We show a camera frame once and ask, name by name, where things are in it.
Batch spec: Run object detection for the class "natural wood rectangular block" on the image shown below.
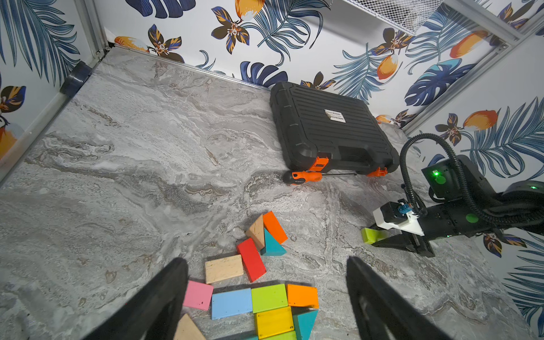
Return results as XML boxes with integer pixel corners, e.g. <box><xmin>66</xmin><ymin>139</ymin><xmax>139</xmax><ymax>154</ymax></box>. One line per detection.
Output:
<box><xmin>205</xmin><ymin>254</ymin><xmax>244</xmax><ymax>284</ymax></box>

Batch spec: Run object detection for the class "red rectangular block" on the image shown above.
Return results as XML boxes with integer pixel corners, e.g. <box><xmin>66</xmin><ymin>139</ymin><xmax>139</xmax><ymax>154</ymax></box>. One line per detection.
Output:
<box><xmin>237</xmin><ymin>239</ymin><xmax>266</xmax><ymax>283</ymax></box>

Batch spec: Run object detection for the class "orange rectangular block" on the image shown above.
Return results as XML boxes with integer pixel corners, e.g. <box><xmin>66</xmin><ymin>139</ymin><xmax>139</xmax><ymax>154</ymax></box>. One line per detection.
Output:
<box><xmin>263</xmin><ymin>211</ymin><xmax>288</xmax><ymax>245</ymax></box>

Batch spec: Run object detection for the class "natural wood slanted block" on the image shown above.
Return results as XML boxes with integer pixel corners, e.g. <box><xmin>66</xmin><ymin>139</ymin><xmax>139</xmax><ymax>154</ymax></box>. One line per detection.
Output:
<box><xmin>174</xmin><ymin>314</ymin><xmax>206</xmax><ymax>340</ymax></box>

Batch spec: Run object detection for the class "yellow square block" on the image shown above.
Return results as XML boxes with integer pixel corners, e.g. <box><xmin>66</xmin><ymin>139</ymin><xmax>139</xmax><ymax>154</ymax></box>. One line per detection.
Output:
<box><xmin>255</xmin><ymin>306</ymin><xmax>295</xmax><ymax>339</ymax></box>

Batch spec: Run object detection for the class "green square block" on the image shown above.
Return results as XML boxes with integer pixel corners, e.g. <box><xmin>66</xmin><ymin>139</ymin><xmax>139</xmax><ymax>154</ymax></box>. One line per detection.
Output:
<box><xmin>252</xmin><ymin>284</ymin><xmax>288</xmax><ymax>314</ymax></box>

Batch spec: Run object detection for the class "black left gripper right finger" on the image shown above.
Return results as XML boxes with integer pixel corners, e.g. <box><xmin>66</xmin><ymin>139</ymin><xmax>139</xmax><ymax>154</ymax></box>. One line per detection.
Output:
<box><xmin>347</xmin><ymin>256</ymin><xmax>450</xmax><ymax>339</ymax></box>

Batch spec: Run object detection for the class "lime green rectangular block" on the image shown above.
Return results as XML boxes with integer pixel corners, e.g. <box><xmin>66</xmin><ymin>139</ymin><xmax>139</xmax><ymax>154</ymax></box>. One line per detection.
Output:
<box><xmin>361</xmin><ymin>228</ymin><xmax>389</xmax><ymax>245</ymax></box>

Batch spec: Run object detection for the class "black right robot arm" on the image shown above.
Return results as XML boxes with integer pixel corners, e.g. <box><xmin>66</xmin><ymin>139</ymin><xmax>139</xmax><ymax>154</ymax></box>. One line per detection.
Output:
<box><xmin>372</xmin><ymin>155</ymin><xmax>543</xmax><ymax>258</ymax></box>

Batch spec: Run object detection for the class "orange square block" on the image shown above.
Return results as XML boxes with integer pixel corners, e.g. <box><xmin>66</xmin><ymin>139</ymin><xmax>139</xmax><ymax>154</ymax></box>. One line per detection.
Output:
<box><xmin>286</xmin><ymin>284</ymin><xmax>320</xmax><ymax>309</ymax></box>

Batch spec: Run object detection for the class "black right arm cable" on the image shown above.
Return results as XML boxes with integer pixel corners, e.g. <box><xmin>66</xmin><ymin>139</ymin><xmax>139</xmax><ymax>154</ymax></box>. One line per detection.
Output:
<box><xmin>399</xmin><ymin>132</ymin><xmax>544</xmax><ymax>228</ymax></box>

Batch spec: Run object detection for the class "orange handled screwdriver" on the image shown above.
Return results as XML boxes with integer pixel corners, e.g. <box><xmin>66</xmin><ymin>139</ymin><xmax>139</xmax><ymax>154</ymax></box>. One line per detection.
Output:
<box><xmin>282</xmin><ymin>171</ymin><xmax>357</xmax><ymax>185</ymax></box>

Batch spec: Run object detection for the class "pink square block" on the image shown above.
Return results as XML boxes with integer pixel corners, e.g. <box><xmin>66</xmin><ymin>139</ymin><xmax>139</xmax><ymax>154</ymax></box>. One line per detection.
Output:
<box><xmin>183</xmin><ymin>280</ymin><xmax>214</xmax><ymax>311</ymax></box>

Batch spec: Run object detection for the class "natural wood triangle block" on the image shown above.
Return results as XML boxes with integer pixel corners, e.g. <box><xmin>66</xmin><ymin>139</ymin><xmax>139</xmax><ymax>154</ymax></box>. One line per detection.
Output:
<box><xmin>245</xmin><ymin>215</ymin><xmax>266</xmax><ymax>251</ymax></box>

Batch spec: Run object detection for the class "black plastic tool case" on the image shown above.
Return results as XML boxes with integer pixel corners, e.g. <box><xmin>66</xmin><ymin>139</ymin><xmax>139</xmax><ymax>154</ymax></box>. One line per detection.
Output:
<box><xmin>270</xmin><ymin>82</ymin><xmax>400</xmax><ymax>177</ymax></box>

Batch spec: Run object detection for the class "light blue rectangular block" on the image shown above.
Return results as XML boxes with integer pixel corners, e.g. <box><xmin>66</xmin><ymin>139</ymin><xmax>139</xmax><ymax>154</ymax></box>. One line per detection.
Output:
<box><xmin>211</xmin><ymin>288</ymin><xmax>253</xmax><ymax>320</ymax></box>

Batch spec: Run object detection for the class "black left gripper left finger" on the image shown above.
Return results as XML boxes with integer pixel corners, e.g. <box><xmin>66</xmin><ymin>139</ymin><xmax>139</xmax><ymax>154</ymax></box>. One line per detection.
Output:
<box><xmin>85</xmin><ymin>257</ymin><xmax>188</xmax><ymax>339</ymax></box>

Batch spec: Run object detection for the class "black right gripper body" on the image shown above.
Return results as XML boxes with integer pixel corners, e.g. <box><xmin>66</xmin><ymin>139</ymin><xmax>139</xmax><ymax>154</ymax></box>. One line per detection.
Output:
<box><xmin>371</xmin><ymin>225</ymin><xmax>436</xmax><ymax>258</ymax></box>

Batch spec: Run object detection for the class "teal small triangle block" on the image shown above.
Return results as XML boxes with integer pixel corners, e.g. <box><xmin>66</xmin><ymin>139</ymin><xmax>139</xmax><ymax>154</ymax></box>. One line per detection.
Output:
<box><xmin>293</xmin><ymin>310</ymin><xmax>319</xmax><ymax>340</ymax></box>

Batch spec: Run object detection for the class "lime green lower block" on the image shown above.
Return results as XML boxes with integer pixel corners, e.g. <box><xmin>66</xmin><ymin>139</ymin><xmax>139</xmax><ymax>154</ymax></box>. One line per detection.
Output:
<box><xmin>264</xmin><ymin>331</ymin><xmax>297</xmax><ymax>340</ymax></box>

